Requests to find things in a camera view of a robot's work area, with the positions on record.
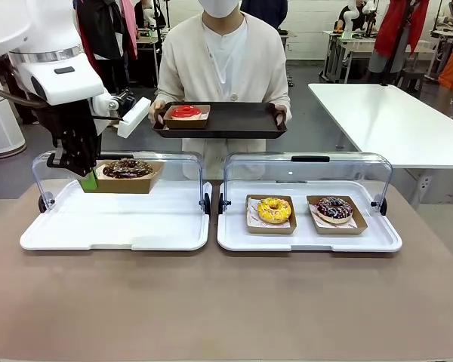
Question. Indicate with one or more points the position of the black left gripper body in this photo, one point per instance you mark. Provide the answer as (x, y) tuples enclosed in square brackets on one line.
[(71, 132)]

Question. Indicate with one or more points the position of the paper liner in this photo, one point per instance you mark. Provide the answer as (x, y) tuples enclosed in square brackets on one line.
[(353, 223), (99, 171), (253, 215)]

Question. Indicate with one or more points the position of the chocolate sprinkled donut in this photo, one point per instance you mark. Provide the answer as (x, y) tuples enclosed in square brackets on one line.
[(128, 169), (360, 228)]

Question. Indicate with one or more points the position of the red glazed donut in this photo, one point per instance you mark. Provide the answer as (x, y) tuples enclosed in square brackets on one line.
[(185, 111), (185, 123)]

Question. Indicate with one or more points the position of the dark brown serving tray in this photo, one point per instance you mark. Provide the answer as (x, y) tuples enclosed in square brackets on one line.
[(241, 120)]

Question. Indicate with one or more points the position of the person's right forearm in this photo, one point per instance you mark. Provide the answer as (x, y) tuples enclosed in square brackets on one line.
[(168, 83)]

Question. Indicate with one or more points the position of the person's left forearm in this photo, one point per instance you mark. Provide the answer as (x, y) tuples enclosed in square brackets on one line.
[(279, 83)]

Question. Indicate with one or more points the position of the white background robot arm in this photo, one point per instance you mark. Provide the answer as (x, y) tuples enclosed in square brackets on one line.
[(349, 19)]

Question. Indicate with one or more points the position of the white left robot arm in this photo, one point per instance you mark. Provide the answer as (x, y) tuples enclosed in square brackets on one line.
[(41, 37)]

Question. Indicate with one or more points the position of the person torso cream cardigan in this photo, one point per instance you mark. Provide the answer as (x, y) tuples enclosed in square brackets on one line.
[(188, 64)]

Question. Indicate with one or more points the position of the paper liner under yellow donut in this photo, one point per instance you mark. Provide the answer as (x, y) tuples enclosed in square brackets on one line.
[(253, 215)]

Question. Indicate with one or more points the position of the yellow sprinkled donut in tray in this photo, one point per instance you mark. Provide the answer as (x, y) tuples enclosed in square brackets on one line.
[(253, 228)]

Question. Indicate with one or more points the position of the purple white-drizzled donut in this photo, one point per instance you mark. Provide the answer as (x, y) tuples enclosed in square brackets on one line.
[(334, 209)]

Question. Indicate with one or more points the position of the paper liner under purple donut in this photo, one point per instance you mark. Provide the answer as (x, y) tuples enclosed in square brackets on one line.
[(353, 223)]

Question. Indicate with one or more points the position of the chocolate sprinkled donut in tray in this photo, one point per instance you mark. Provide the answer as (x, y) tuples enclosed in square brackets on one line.
[(360, 228)]

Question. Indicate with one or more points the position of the person's right hand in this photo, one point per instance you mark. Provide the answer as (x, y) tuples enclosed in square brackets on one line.
[(155, 111)]

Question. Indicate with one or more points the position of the person's left hand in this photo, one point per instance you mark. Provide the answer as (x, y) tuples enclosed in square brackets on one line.
[(281, 113)]

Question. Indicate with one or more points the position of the white display base tray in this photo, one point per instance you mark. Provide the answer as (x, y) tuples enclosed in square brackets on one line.
[(306, 241), (117, 222)]

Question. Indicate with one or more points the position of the white cylindrical air purifier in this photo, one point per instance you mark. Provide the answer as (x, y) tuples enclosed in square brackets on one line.
[(2, 132)]

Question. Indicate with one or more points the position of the clear hinged display lid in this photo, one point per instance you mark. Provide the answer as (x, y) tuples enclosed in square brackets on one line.
[(343, 167), (181, 166)]

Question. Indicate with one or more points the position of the white face mask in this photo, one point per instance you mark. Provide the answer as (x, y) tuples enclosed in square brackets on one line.
[(220, 7)]

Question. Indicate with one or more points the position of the bystander in dark blue top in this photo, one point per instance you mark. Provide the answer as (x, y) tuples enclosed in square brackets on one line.
[(264, 11)]

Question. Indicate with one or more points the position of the grey background workbench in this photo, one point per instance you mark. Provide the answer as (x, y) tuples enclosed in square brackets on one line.
[(358, 49), (290, 41)]

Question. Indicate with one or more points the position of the white rectangular table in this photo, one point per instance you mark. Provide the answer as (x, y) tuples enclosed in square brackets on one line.
[(392, 120)]

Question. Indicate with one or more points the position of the black stool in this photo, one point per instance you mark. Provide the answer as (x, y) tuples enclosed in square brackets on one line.
[(411, 77)]

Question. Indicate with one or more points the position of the bystander in red vest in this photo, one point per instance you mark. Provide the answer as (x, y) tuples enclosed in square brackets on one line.
[(396, 30)]

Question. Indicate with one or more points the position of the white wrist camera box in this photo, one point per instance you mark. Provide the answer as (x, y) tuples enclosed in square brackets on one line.
[(134, 118)]

